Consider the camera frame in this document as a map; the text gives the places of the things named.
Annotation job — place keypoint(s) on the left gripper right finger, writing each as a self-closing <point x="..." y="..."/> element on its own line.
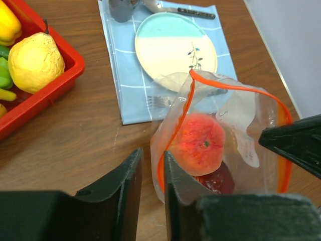
<point x="193" y="212"/>

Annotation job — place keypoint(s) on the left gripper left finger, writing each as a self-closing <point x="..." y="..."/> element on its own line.
<point x="107" y="209"/>

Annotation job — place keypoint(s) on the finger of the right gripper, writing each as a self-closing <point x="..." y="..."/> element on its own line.
<point x="298" y="142"/>

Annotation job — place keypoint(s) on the dark red plum toy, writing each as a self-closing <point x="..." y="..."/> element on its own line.
<point x="219" y="182"/>

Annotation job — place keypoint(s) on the peach toy fruit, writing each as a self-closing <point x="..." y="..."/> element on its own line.
<point x="199" y="144"/>

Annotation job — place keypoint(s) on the clear zip top bag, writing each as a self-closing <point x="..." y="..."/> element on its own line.
<point x="243" y="112"/>

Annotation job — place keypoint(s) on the yellow lemon toy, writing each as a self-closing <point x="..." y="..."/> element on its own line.
<point x="35" y="61"/>

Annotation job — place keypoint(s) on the metal fork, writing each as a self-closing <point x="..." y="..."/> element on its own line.
<point x="160" y="101"/>

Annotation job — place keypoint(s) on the blue checked cloth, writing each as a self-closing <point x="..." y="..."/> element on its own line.
<point x="132" y="84"/>

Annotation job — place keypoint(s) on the red plastic tray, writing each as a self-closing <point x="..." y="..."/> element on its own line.
<point x="26" y="106"/>

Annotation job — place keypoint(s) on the yellow banana toy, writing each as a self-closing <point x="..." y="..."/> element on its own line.
<point x="6" y="95"/>

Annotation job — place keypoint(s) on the blue cream plate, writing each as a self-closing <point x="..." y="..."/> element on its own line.
<point x="168" y="45"/>

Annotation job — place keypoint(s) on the green bell pepper toy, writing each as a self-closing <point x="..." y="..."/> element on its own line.
<point x="6" y="80"/>

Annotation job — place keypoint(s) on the metal spoon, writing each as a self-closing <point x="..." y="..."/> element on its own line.
<point x="156" y="7"/>

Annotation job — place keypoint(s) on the grey white cup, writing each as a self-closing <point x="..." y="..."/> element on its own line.
<point x="122" y="10"/>

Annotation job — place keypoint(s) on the yellow pepper toy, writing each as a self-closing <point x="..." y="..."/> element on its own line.
<point x="11" y="28"/>

